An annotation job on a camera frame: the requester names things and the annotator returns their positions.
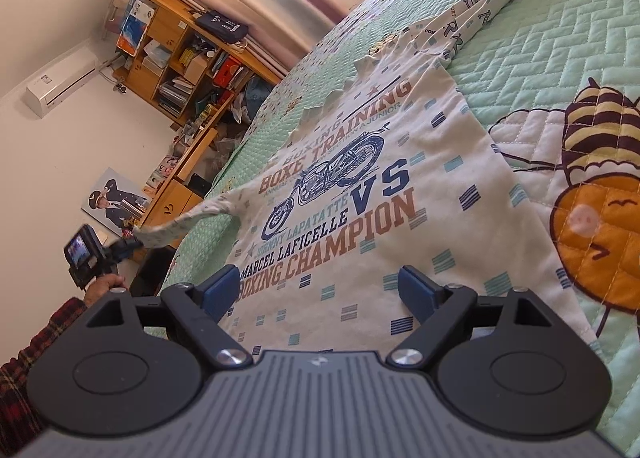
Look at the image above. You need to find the wall poster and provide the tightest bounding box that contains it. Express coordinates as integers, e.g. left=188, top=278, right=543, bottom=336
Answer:
left=81, top=167, right=153, bottom=234

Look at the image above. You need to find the blue and white box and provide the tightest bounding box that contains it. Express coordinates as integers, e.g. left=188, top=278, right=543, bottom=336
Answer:
left=116, top=0, right=156, bottom=56

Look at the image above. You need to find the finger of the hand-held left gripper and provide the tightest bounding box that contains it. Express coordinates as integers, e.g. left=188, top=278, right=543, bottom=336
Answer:
left=107, top=233, right=147, bottom=264

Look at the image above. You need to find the dark blue bag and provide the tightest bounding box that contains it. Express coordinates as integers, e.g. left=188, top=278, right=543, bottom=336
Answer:
left=194, top=11, right=250, bottom=45

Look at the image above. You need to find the wooden desk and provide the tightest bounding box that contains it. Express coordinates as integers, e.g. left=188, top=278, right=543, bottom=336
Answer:
left=132, top=91, right=236, bottom=231

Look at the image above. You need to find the black computer tower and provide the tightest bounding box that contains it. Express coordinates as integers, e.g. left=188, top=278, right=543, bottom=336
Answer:
left=187, top=173, right=213, bottom=199

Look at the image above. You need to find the red box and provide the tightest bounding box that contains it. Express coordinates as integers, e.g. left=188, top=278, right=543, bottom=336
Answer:
left=212, top=56, right=246, bottom=89

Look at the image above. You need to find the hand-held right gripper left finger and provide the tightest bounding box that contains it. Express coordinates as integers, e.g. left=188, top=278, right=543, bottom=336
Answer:
left=85, top=265, right=255, bottom=370

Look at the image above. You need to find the blue cloth bundle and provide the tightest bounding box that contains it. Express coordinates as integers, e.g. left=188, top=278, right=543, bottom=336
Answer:
left=242, top=76, right=276, bottom=112

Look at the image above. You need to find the green bee-print quilt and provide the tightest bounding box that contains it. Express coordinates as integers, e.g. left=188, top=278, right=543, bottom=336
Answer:
left=170, top=0, right=640, bottom=449

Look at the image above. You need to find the wooden bookshelf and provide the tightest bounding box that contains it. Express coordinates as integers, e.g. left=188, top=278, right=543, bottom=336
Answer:
left=107, top=0, right=283, bottom=129

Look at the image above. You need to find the white air conditioner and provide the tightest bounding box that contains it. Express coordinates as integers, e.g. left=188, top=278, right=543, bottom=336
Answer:
left=26, top=48, right=98, bottom=113

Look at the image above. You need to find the person's left hand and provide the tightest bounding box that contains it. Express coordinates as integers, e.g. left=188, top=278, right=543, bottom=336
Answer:
left=82, top=274, right=128, bottom=310

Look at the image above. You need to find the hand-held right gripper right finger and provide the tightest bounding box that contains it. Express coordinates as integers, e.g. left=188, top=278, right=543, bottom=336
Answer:
left=389, top=265, right=556, bottom=369

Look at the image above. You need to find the white motorcycle-print pajama shirt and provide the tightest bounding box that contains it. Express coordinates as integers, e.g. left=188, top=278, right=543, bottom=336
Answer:
left=135, top=0, right=601, bottom=354

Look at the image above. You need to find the person's left forearm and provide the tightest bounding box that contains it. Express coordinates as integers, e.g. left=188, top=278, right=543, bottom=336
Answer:
left=0, top=295, right=90, bottom=441

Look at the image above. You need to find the black chair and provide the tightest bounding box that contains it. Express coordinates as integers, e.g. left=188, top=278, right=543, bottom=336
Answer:
left=132, top=248, right=176, bottom=296

